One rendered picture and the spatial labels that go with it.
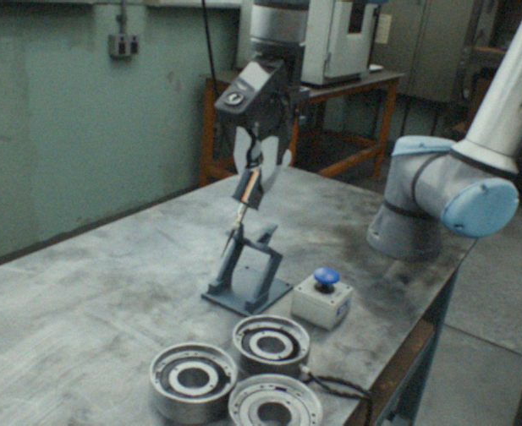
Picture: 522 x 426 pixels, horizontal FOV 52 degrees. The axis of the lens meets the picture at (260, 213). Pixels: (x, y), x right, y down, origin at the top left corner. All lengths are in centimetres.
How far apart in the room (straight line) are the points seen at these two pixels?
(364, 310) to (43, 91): 178
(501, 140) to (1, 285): 82
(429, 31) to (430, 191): 348
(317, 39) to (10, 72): 144
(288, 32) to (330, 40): 210
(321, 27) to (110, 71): 105
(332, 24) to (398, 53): 172
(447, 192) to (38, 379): 68
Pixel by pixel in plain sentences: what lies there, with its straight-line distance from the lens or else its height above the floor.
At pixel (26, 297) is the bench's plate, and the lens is 89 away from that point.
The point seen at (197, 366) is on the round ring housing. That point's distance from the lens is 70.
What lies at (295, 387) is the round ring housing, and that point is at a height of 83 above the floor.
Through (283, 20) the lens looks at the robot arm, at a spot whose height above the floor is 123.
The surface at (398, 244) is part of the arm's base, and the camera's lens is 109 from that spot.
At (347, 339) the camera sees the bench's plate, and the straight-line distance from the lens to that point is 83.
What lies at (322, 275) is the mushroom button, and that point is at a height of 87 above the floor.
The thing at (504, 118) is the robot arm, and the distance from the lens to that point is 96.
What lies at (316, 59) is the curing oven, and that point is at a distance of 285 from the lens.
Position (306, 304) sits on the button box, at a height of 83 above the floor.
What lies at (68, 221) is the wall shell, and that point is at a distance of 263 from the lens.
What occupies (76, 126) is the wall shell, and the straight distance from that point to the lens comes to 251.
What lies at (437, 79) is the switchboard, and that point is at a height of 73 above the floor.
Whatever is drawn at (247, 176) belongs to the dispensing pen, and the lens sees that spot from 78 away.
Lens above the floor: 128
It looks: 23 degrees down
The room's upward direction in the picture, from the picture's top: 7 degrees clockwise
